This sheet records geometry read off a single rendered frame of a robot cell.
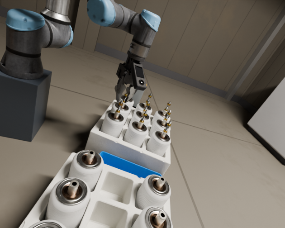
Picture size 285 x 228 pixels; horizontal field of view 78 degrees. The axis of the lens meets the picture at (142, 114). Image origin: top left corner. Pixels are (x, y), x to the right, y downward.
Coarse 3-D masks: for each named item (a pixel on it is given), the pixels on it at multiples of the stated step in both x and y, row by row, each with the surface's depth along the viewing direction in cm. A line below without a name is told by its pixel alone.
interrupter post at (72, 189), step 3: (72, 180) 43; (75, 180) 44; (72, 183) 43; (75, 183) 43; (78, 183) 43; (69, 186) 42; (72, 186) 42; (75, 186) 42; (69, 189) 42; (72, 189) 42; (75, 189) 42; (69, 192) 43; (72, 192) 43; (75, 192) 43
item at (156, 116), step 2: (156, 112) 103; (154, 114) 105; (156, 114) 102; (158, 114) 101; (154, 116) 103; (156, 116) 102; (158, 116) 100; (160, 116) 100; (152, 118) 106; (154, 118) 103; (156, 118) 102; (158, 118) 100; (160, 118) 100; (162, 118) 100; (168, 118) 102; (152, 120) 104; (154, 120) 103; (168, 120) 101; (152, 122) 104; (168, 122) 104; (152, 124) 104
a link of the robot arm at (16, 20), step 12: (12, 12) 60; (24, 12) 64; (12, 24) 61; (24, 24) 61; (36, 24) 63; (48, 24) 70; (12, 36) 62; (24, 36) 63; (36, 36) 65; (48, 36) 70; (12, 48) 64; (24, 48) 65; (36, 48) 68
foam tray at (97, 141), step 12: (108, 108) 100; (132, 108) 111; (96, 132) 78; (96, 144) 80; (108, 144) 79; (120, 144) 78; (144, 144) 84; (120, 156) 81; (132, 156) 80; (144, 156) 79; (156, 156) 80; (168, 156) 84; (156, 168) 82
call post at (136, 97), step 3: (138, 90) 114; (141, 90) 113; (135, 93) 115; (138, 93) 114; (141, 93) 114; (135, 96) 116; (138, 96) 115; (141, 96) 115; (135, 99) 117; (138, 99) 116; (135, 102) 118; (138, 102) 117; (135, 105) 119; (135, 108) 119
